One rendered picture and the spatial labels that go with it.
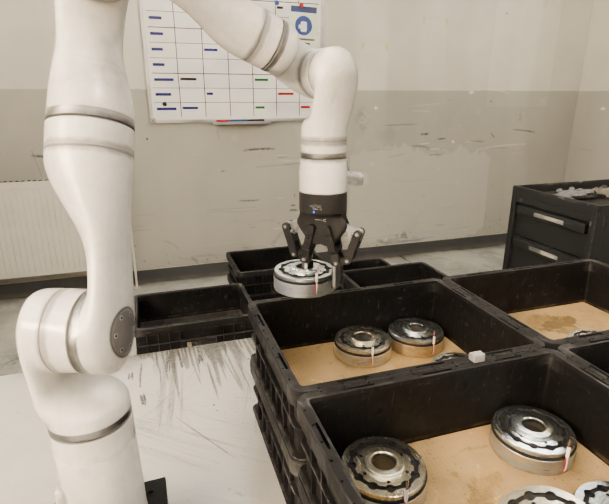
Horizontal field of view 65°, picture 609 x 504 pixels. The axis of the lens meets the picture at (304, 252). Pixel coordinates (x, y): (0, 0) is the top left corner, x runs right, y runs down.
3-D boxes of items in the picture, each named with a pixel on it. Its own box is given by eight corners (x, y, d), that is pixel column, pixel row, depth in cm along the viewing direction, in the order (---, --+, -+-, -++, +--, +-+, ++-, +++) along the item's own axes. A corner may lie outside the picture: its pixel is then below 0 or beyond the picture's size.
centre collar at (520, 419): (533, 444, 61) (533, 440, 61) (505, 421, 66) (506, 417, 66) (562, 435, 63) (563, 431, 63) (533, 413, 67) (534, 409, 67)
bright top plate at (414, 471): (362, 510, 52) (362, 506, 52) (329, 449, 61) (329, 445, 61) (443, 488, 55) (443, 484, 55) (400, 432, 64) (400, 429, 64)
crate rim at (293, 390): (293, 411, 61) (293, 394, 60) (246, 313, 88) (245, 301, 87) (548, 360, 72) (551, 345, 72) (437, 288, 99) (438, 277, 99)
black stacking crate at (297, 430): (294, 471, 64) (294, 397, 60) (249, 360, 91) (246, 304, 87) (537, 414, 75) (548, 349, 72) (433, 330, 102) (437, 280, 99)
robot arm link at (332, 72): (362, 159, 71) (331, 153, 78) (366, 45, 66) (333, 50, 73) (320, 162, 68) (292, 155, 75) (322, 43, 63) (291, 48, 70)
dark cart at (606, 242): (559, 414, 204) (599, 205, 177) (489, 361, 245) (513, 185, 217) (662, 388, 222) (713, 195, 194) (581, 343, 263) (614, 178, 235)
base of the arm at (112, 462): (62, 565, 57) (34, 448, 52) (85, 503, 66) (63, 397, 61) (142, 555, 58) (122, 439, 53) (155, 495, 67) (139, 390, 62)
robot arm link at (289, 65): (332, 63, 76) (256, 19, 69) (364, 59, 69) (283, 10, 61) (317, 106, 77) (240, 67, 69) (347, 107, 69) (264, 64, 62)
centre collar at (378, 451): (373, 484, 55) (374, 479, 55) (356, 455, 60) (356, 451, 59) (411, 474, 57) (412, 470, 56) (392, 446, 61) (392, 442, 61)
